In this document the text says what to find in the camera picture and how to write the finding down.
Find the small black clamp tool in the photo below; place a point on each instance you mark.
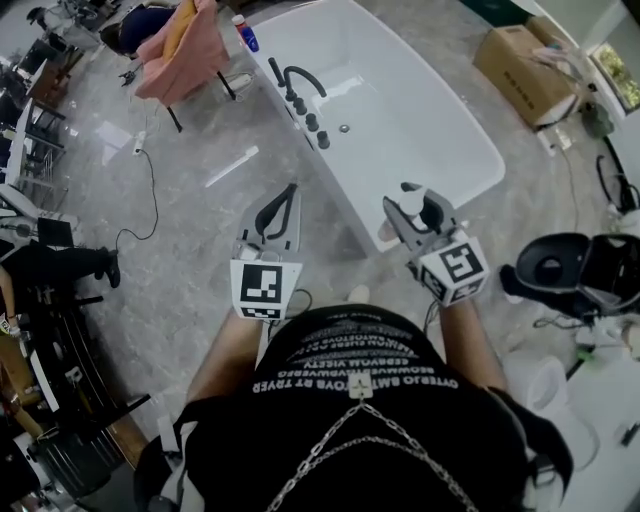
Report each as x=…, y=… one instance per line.
x=127, y=79

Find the white right shoe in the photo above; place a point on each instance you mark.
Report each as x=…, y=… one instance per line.
x=360, y=293

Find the yellow cushion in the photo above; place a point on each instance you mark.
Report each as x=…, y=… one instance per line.
x=180, y=27

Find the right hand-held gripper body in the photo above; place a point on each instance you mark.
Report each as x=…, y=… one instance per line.
x=457, y=267

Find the black printed shirt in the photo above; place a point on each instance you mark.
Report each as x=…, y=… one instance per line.
x=360, y=450

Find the pink cloth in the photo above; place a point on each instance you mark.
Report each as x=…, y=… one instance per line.
x=185, y=70

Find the white flat panel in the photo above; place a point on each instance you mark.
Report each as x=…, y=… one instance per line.
x=45, y=380

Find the white plastic canister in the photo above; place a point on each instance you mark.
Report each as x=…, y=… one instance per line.
x=625, y=220

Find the person's left forearm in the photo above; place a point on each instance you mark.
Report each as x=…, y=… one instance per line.
x=225, y=355

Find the wide white power strip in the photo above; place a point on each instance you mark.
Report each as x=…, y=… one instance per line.
x=241, y=82

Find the black faucet knob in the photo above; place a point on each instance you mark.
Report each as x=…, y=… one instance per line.
x=323, y=139
x=300, y=105
x=311, y=123

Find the white bathtub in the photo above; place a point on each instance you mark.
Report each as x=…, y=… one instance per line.
x=410, y=125

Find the white plastic bottle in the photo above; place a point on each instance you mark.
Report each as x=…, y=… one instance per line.
x=412, y=201

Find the black toilet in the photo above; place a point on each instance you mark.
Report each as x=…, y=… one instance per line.
x=550, y=265

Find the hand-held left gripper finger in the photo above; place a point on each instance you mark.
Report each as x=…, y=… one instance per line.
x=250, y=225
x=297, y=220

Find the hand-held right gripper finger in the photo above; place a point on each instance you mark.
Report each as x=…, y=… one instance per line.
x=400, y=227
x=447, y=212

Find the black curved faucet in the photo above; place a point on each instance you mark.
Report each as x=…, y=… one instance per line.
x=305, y=72

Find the black-legged chair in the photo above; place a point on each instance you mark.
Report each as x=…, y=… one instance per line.
x=176, y=122

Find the small green fitting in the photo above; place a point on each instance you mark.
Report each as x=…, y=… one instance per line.
x=583, y=355

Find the white toilet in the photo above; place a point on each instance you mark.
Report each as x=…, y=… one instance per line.
x=550, y=395

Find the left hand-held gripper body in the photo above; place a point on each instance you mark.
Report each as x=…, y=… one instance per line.
x=260, y=285

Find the dark green bag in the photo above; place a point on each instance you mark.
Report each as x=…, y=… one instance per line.
x=597, y=120

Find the person's right forearm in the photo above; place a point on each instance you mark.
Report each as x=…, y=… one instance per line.
x=472, y=345

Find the black metal rack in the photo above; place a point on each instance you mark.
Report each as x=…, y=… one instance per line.
x=65, y=440

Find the brown cardboard box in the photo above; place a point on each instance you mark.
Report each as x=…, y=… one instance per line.
x=525, y=75

